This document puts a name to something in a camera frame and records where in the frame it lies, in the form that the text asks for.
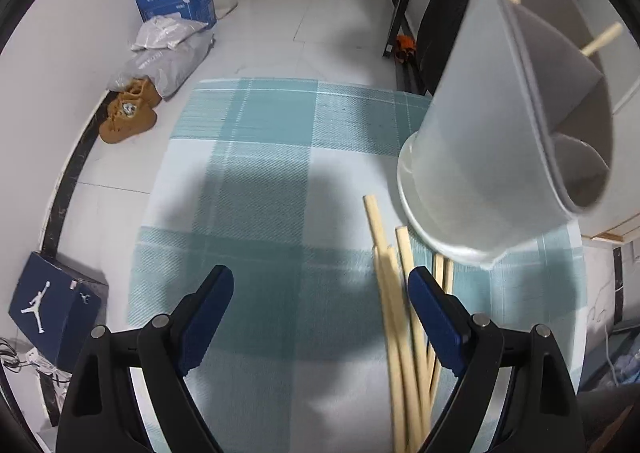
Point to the brown suede shoe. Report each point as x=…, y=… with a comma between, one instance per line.
x=125, y=125
x=142, y=93

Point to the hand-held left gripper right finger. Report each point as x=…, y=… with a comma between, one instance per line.
x=435, y=318

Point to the white power strip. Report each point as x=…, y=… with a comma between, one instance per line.
x=32, y=357

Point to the grey utensil holder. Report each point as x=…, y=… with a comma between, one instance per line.
x=475, y=133

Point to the pile of wooden chopsticks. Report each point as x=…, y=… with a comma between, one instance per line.
x=395, y=333

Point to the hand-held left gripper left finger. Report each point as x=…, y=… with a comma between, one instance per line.
x=205, y=323

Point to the white plastic parcel bag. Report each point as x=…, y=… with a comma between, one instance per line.
x=170, y=33

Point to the grey plastic parcel bag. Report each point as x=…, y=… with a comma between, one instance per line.
x=165, y=68

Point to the light blue cloth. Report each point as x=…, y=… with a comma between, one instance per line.
x=625, y=368

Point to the navy shoe box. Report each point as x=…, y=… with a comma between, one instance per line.
x=45, y=303

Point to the person's dark grey clothing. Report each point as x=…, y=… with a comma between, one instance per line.
x=610, y=418

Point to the black backpack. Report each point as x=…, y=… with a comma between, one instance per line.
x=440, y=33

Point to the orange and black object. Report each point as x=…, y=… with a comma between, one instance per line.
x=404, y=48

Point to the teal checked tablecloth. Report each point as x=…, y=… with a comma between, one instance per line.
x=250, y=183

